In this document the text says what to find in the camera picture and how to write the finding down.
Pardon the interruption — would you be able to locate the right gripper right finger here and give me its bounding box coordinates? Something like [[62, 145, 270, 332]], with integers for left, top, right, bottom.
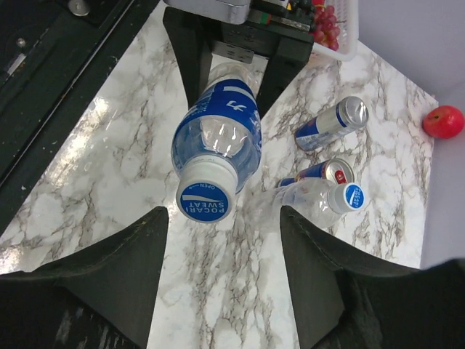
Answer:
[[280, 206, 464, 348]]

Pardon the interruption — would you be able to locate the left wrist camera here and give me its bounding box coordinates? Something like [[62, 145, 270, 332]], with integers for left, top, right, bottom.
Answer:
[[164, 0, 251, 25]]

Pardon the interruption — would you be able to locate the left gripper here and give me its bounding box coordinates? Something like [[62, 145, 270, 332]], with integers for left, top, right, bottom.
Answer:
[[163, 7, 315, 119]]

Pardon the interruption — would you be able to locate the clear unlabelled plastic bottle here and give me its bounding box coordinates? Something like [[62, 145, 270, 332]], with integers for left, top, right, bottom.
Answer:
[[271, 177, 348, 229]]

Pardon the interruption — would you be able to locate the upside-down energy drink can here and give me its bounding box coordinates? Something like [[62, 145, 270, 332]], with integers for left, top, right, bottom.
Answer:
[[295, 96, 369, 151]]

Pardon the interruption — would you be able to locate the red grape bunch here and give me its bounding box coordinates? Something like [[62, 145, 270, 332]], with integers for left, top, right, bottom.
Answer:
[[312, 0, 341, 51]]

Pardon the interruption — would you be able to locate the upright energy drink can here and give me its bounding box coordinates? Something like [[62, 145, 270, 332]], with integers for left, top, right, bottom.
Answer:
[[277, 158, 355, 187]]

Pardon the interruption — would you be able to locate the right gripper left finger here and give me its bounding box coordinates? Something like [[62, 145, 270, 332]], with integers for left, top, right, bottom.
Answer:
[[1, 206, 169, 348]]

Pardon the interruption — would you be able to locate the white fruit basket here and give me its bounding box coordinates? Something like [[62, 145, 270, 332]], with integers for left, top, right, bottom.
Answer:
[[309, 0, 359, 66]]

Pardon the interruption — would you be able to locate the black mounting rail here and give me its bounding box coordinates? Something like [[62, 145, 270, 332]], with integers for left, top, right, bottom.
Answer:
[[1, 1, 157, 229]]

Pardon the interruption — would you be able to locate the red apple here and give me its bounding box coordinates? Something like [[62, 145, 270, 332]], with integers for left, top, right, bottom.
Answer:
[[422, 105, 464, 139]]

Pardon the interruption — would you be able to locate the blue labelled plastic bottle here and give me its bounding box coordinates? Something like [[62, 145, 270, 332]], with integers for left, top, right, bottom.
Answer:
[[170, 62, 264, 223]]

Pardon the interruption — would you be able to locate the blue bottle cap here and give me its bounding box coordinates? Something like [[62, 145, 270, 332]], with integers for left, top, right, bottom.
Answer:
[[176, 155, 238, 223], [327, 182, 365, 214]]

